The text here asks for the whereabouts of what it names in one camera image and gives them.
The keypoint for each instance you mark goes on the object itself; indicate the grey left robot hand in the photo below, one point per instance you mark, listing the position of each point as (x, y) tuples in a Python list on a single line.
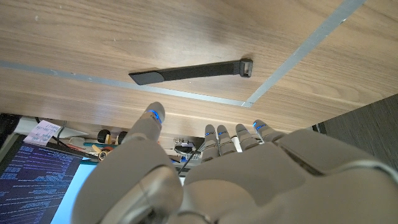
[(264, 186)]

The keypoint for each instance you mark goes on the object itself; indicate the black computer mouse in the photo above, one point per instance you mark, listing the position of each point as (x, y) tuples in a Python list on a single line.
[(184, 150)]

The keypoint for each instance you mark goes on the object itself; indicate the grey tape line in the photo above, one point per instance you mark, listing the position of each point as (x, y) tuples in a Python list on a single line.
[(311, 43)]

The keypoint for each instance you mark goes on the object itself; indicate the wooden toy airplane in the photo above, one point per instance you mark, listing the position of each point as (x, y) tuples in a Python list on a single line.
[(103, 136)]

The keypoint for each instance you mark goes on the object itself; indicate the white paper label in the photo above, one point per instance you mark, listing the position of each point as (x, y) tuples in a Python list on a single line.
[(42, 133)]

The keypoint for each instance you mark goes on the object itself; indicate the computer monitor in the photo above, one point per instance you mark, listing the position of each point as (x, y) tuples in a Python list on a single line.
[(31, 180)]

